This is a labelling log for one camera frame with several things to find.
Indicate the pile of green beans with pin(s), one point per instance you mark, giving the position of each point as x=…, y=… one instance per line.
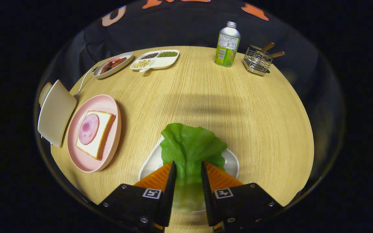
x=168, y=54

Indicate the green lettuce leaf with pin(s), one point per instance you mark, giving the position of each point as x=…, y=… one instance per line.
x=189, y=145

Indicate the black backdrop cloth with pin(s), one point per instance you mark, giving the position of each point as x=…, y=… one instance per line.
x=186, y=26

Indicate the pink ham slice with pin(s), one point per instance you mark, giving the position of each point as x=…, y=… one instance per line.
x=88, y=128

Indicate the pink round plate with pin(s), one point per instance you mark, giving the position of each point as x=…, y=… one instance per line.
x=108, y=106

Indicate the green label metal bottle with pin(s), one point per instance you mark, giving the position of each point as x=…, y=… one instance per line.
x=227, y=45

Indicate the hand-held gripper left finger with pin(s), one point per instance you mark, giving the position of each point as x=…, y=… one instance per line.
x=168, y=194

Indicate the pile of soybeans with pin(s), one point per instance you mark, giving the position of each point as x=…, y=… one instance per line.
x=142, y=63

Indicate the white divided bean tray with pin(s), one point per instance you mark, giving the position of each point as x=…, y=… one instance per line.
x=162, y=62

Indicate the white rounded rectangular plate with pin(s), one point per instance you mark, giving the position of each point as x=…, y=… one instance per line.
x=231, y=161

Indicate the round white plate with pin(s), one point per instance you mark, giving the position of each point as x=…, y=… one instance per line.
x=108, y=72

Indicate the white toaster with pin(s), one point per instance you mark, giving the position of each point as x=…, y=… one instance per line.
x=55, y=113

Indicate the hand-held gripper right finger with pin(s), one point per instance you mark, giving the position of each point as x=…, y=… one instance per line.
x=207, y=194

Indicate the toasted bread slice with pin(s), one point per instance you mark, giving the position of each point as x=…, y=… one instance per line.
x=44, y=94

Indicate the brown meat piece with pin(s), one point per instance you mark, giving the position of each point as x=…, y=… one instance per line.
x=119, y=62
x=106, y=67

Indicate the white square bread slice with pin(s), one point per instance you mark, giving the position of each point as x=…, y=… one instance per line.
x=104, y=136

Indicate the pile of red beans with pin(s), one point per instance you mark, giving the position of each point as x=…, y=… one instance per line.
x=149, y=56

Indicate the pink sausage slice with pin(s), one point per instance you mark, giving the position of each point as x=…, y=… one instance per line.
x=113, y=60

